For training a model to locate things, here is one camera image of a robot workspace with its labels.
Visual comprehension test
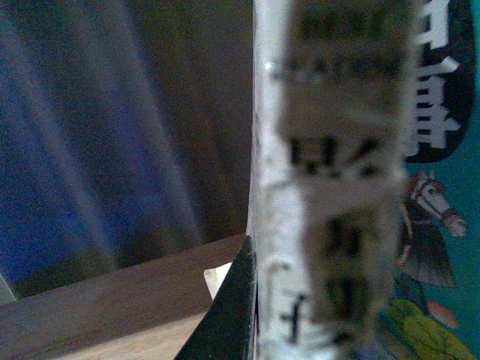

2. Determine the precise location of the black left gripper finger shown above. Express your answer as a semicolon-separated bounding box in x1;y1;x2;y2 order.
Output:
175;235;257;360

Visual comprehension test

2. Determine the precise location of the white spine illustrated book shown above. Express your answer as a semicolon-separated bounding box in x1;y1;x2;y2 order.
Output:
247;1;479;359

